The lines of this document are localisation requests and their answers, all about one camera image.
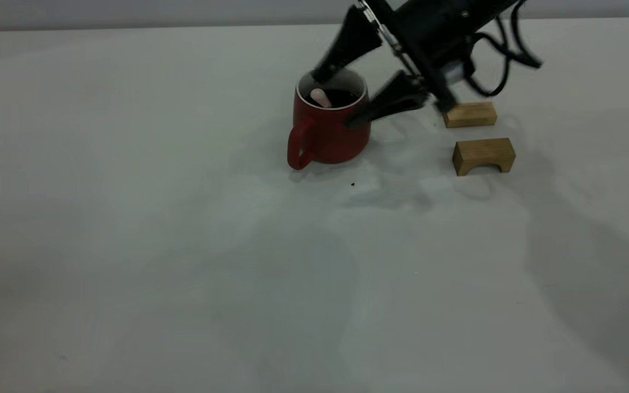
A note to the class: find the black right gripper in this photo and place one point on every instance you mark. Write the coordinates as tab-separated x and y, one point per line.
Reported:
434	33

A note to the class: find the red ceramic mug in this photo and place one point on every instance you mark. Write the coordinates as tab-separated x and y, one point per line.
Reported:
325	139

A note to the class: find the dark coffee liquid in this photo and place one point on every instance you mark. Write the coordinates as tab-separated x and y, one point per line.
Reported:
344	97

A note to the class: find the flat wooden block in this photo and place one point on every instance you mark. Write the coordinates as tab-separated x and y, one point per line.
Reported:
473	114

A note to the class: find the arched wooden block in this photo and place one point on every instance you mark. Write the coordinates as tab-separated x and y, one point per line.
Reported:
484	148

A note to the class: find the silver black wrist camera box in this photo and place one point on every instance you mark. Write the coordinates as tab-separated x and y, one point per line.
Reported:
456	72

